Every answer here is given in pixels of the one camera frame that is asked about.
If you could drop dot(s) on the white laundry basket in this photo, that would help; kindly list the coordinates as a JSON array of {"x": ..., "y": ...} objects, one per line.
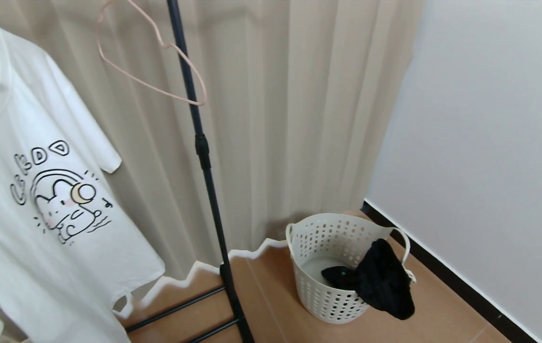
[{"x": 328, "y": 295}]

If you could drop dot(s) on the white garment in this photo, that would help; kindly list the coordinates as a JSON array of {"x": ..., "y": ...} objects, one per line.
[{"x": 37, "y": 247}]

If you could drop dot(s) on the beige curtain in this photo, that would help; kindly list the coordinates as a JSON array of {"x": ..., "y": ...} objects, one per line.
[{"x": 299, "y": 95}]

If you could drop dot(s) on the pink clothes hanger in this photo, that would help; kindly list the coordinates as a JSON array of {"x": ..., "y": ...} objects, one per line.
[{"x": 203, "y": 100}]

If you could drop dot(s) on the black garment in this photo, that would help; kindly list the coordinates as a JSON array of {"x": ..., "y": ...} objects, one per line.
[{"x": 385, "y": 281}]

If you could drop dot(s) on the black clothes rack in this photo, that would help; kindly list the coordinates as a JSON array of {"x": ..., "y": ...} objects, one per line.
[{"x": 204, "y": 157}]

